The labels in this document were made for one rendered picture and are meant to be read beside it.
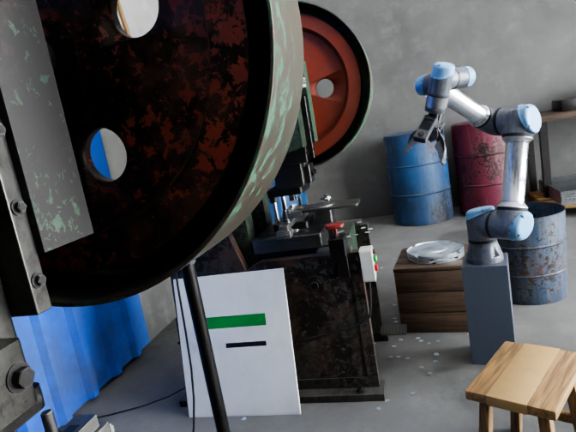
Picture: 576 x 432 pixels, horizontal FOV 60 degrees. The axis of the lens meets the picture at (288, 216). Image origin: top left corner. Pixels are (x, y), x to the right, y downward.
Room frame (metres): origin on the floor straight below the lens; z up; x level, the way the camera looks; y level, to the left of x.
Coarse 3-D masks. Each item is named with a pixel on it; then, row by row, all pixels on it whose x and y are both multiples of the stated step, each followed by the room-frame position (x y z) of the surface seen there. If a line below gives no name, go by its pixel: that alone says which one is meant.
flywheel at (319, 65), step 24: (312, 24) 2.52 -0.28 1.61; (312, 48) 2.56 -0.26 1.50; (336, 48) 2.50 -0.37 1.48; (312, 72) 2.57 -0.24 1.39; (336, 72) 2.54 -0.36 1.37; (360, 72) 2.51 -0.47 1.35; (312, 96) 2.57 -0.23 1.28; (336, 96) 2.54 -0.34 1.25; (360, 96) 2.48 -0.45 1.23; (336, 120) 2.55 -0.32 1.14
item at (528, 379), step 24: (504, 360) 1.43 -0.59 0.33; (528, 360) 1.40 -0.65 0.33; (552, 360) 1.38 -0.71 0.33; (480, 384) 1.32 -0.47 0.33; (504, 384) 1.30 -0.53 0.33; (528, 384) 1.28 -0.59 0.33; (552, 384) 1.26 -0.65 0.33; (480, 408) 1.31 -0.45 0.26; (504, 408) 1.23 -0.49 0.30; (528, 408) 1.19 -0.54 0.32; (552, 408) 1.16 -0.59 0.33
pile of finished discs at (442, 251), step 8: (440, 240) 2.67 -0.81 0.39; (416, 248) 2.62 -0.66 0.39; (424, 248) 2.57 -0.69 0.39; (432, 248) 2.55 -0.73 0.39; (440, 248) 2.52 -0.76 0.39; (448, 248) 2.52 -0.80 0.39; (456, 248) 2.49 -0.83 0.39; (408, 256) 2.53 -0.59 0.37; (416, 256) 2.47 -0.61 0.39; (424, 256) 2.43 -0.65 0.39; (432, 256) 2.41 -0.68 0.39; (440, 256) 2.40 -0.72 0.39; (448, 256) 2.40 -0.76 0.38; (456, 256) 2.43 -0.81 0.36
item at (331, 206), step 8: (344, 200) 2.25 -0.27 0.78; (352, 200) 2.21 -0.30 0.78; (304, 208) 2.21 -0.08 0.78; (312, 208) 2.17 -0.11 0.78; (320, 208) 2.15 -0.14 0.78; (328, 208) 2.14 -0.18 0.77; (336, 208) 2.13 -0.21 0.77; (320, 216) 2.17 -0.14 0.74; (328, 216) 2.16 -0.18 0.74; (320, 224) 2.17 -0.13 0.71; (328, 232) 2.17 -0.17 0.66
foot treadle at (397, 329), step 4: (396, 324) 2.20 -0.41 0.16; (400, 324) 2.19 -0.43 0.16; (404, 324) 2.18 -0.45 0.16; (384, 328) 2.18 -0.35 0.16; (388, 328) 2.17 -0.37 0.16; (392, 328) 2.16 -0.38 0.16; (396, 328) 2.15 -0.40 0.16; (400, 328) 2.14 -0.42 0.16; (404, 328) 2.14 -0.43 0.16; (376, 332) 2.18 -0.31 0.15; (380, 332) 2.17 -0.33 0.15; (384, 332) 2.14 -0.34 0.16; (388, 332) 2.13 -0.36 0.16; (392, 332) 2.13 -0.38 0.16; (396, 332) 2.12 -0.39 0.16; (400, 332) 2.11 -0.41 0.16; (404, 332) 2.10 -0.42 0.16
